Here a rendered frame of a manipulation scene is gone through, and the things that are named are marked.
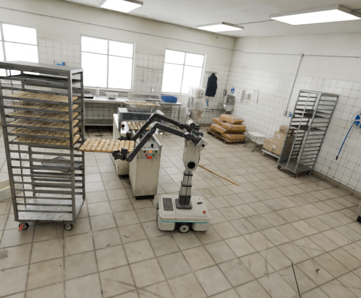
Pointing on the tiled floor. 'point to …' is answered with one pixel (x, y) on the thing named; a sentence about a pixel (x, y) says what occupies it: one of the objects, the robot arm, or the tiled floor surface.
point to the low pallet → (225, 138)
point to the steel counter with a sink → (122, 104)
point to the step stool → (255, 139)
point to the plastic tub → (3, 190)
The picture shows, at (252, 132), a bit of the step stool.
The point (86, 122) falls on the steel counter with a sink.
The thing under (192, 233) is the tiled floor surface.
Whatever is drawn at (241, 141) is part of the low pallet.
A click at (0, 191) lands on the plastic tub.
